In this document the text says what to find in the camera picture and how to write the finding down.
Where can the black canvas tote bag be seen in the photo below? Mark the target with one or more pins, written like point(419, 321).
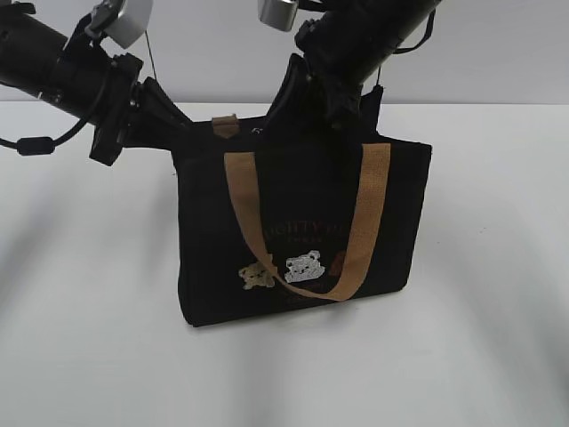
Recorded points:
point(292, 213)

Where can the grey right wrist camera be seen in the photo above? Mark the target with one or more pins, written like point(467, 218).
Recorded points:
point(278, 14)

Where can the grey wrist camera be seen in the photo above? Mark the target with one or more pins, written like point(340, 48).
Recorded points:
point(278, 14)
point(124, 22)

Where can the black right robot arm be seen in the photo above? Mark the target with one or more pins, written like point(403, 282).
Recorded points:
point(386, 24)

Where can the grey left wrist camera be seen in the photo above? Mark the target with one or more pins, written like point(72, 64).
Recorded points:
point(124, 22)

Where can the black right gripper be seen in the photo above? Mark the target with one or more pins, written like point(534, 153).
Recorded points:
point(326, 83)

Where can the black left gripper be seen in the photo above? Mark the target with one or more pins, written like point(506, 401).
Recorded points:
point(152, 122)

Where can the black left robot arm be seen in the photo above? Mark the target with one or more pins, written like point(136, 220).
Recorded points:
point(76, 75)

